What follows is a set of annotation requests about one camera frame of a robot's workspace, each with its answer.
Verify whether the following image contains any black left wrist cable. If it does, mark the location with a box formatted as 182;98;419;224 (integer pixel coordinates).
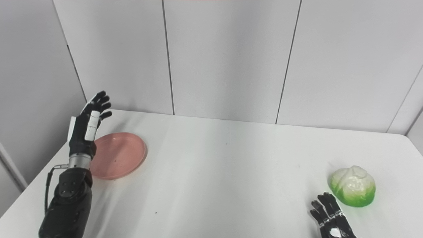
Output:
44;164;70;216

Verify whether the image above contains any pink round plate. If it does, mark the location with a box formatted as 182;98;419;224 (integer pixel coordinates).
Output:
89;132;148;180

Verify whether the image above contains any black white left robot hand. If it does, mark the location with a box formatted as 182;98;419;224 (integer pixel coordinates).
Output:
68;91;113;161

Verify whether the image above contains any green white toy cabbage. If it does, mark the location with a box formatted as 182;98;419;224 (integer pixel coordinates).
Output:
328;165;376;208

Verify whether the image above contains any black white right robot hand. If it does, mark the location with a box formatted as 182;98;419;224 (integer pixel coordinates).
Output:
310;192;358;238

